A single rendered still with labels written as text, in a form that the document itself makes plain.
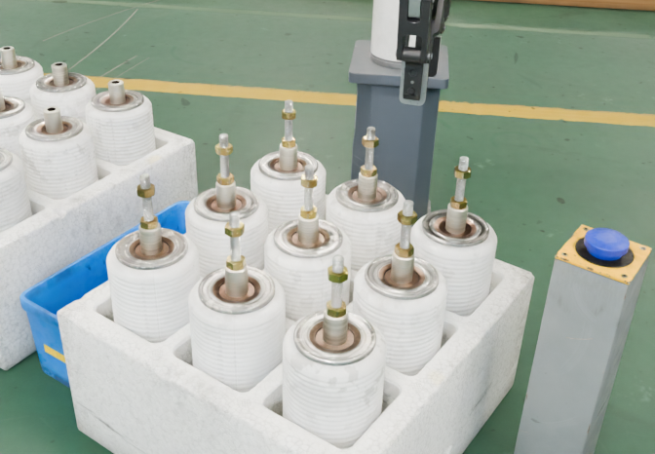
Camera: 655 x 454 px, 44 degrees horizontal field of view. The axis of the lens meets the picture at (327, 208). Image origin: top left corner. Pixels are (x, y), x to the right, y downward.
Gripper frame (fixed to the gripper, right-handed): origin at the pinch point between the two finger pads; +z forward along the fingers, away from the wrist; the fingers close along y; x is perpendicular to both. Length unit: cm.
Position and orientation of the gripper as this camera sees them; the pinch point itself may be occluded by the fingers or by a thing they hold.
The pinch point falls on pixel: (419, 74)
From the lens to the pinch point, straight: 72.1
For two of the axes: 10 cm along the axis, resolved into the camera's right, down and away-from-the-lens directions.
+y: -2.6, 4.9, -8.3
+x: 9.7, 1.6, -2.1
